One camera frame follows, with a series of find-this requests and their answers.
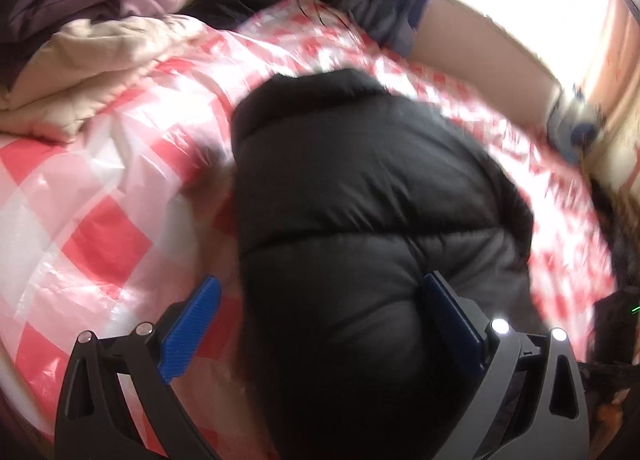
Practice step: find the cream blanket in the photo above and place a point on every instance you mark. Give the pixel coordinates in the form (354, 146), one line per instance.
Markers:
(90, 65)

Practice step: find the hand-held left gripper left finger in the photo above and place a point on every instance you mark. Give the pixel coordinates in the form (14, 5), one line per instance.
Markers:
(187, 335)

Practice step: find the blue patterned cloth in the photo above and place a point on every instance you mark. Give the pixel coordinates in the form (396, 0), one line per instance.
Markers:
(390, 5)

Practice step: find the red white checked plastic sheet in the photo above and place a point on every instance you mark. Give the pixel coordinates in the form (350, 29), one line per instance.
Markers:
(100, 220)

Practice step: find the pink curtain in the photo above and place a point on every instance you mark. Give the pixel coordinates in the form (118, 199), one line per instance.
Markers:
(617, 65)

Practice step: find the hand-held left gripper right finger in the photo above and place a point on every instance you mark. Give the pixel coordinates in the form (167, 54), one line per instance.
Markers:
(452, 322)

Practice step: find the blue and white bag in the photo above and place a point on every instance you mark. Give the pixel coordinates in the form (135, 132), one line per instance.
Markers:
(575, 123)

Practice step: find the dark hanging clothes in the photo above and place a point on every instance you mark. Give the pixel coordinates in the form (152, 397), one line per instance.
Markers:
(622, 235)

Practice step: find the black puffer jacket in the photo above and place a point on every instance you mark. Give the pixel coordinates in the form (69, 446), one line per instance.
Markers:
(350, 220)

